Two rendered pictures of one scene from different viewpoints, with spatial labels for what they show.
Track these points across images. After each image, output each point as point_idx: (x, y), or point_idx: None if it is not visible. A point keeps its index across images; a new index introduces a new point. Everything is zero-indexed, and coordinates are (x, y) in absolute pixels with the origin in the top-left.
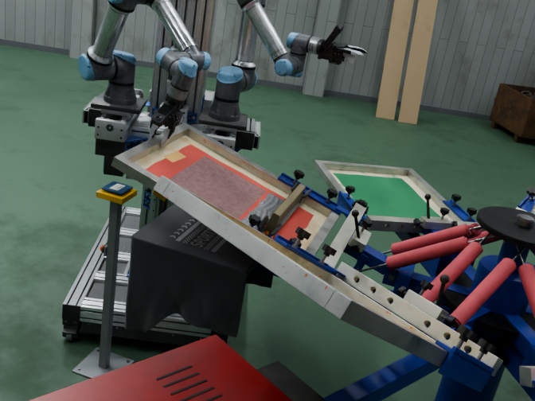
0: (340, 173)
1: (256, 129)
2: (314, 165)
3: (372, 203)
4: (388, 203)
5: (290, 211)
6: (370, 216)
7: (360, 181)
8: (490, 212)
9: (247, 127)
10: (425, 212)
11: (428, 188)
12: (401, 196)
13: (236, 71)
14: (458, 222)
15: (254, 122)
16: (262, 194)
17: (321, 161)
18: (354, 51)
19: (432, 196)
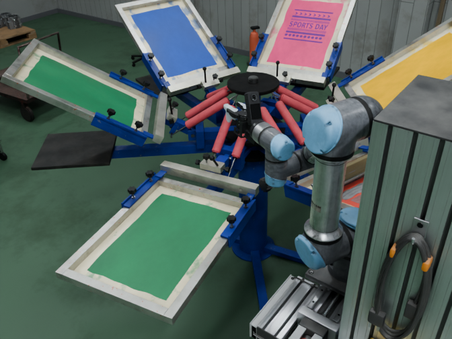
0: (158, 296)
1: (278, 297)
2: (175, 319)
3: (193, 235)
4: (176, 231)
5: None
6: (255, 187)
7: (152, 275)
8: (259, 89)
9: (294, 294)
10: (155, 212)
11: (107, 229)
12: (142, 239)
13: (352, 210)
14: (182, 169)
15: (268, 313)
16: (357, 196)
17: (165, 313)
18: (243, 103)
19: (116, 224)
